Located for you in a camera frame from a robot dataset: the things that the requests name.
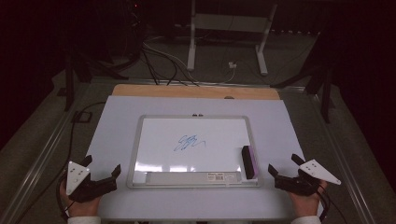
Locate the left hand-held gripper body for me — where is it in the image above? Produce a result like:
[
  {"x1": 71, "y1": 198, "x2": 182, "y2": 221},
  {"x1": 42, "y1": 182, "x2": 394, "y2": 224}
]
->
[{"x1": 65, "y1": 160, "x2": 118, "y2": 204}]

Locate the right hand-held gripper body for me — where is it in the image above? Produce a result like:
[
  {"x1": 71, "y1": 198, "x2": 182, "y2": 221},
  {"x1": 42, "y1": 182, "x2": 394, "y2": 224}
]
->
[{"x1": 274, "y1": 159, "x2": 342, "y2": 197}]

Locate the black and purple eraser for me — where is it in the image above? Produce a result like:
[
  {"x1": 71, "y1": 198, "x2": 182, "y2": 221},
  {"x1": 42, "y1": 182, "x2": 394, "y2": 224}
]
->
[{"x1": 241, "y1": 145, "x2": 260, "y2": 181}]

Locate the grey framed whiteboard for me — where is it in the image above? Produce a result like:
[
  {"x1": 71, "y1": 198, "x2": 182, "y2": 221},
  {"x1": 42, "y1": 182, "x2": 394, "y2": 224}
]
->
[{"x1": 126, "y1": 114, "x2": 262, "y2": 190}]

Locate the person's right hand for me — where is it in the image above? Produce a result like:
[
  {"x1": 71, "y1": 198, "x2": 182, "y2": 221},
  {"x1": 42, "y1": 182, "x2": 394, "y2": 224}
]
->
[{"x1": 287, "y1": 181, "x2": 328, "y2": 217}]

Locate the person's left hand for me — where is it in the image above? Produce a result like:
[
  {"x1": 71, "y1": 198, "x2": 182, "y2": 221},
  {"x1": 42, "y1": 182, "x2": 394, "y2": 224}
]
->
[{"x1": 59, "y1": 179, "x2": 103, "y2": 218}]

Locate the black floor box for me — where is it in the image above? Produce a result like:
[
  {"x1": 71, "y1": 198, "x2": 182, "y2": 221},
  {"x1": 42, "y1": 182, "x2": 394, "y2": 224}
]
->
[{"x1": 71, "y1": 110, "x2": 93, "y2": 123}]

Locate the large white table sheet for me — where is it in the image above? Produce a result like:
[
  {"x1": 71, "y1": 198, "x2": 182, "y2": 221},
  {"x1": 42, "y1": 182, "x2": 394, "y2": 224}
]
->
[{"x1": 86, "y1": 94, "x2": 327, "y2": 221}]

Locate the black tripod stand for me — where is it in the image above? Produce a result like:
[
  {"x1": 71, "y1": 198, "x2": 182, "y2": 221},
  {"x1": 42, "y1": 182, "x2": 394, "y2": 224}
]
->
[
  {"x1": 63, "y1": 46, "x2": 129, "y2": 112},
  {"x1": 270, "y1": 31, "x2": 337, "y2": 124}
]

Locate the black equipment rack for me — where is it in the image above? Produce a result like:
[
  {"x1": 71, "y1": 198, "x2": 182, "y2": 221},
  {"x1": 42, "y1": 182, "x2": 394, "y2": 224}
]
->
[{"x1": 106, "y1": 0, "x2": 148, "y2": 64}]

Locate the white metal stand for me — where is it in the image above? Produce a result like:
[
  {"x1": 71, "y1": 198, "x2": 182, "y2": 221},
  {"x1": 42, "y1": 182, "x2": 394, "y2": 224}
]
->
[{"x1": 186, "y1": 0, "x2": 278, "y2": 77}]

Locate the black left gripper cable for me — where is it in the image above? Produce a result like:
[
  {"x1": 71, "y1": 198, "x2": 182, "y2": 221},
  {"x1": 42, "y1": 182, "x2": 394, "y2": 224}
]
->
[{"x1": 13, "y1": 101, "x2": 107, "y2": 224}]

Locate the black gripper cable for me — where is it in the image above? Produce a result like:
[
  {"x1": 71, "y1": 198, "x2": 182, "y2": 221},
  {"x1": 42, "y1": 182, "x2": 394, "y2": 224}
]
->
[
  {"x1": 317, "y1": 189, "x2": 349, "y2": 224},
  {"x1": 13, "y1": 101, "x2": 107, "y2": 224}
]

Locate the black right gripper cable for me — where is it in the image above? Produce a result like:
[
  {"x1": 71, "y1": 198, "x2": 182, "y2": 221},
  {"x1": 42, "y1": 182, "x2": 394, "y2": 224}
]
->
[{"x1": 317, "y1": 189, "x2": 349, "y2": 224}]

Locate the metal floor rail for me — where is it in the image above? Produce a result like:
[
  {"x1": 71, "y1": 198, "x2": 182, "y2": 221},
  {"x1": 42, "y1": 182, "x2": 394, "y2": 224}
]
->
[
  {"x1": 0, "y1": 83, "x2": 94, "y2": 224},
  {"x1": 306, "y1": 91, "x2": 379, "y2": 224}
]

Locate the black floor cables bundle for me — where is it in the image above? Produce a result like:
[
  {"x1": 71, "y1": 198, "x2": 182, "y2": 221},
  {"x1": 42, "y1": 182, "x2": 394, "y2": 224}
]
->
[{"x1": 140, "y1": 41, "x2": 201, "y2": 88}]

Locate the white floor cable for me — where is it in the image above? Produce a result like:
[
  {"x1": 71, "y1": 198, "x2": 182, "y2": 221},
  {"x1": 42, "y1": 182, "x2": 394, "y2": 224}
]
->
[{"x1": 142, "y1": 41, "x2": 236, "y2": 85}]

